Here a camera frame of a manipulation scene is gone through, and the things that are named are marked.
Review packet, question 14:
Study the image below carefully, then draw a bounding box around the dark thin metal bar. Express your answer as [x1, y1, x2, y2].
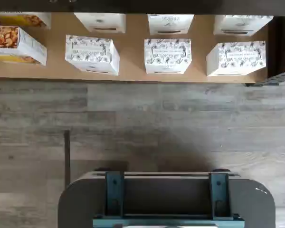
[64, 130, 71, 189]

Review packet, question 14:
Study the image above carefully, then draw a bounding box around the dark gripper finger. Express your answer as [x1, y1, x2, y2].
[104, 171, 125, 218]
[208, 171, 231, 218]

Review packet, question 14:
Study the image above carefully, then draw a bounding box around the black metal shelving rack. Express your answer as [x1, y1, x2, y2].
[0, 0, 285, 87]

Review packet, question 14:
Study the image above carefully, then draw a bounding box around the brown fibreboard shelf board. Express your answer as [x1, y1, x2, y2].
[0, 12, 271, 84]

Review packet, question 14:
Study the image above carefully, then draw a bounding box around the white floral printed box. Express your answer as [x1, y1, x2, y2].
[65, 35, 121, 76]
[143, 38, 192, 75]
[73, 13, 127, 34]
[147, 14, 195, 36]
[213, 15, 274, 37]
[206, 40, 266, 77]

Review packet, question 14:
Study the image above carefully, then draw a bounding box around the white granola box yellow label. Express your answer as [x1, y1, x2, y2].
[0, 25, 48, 66]
[0, 12, 52, 30]

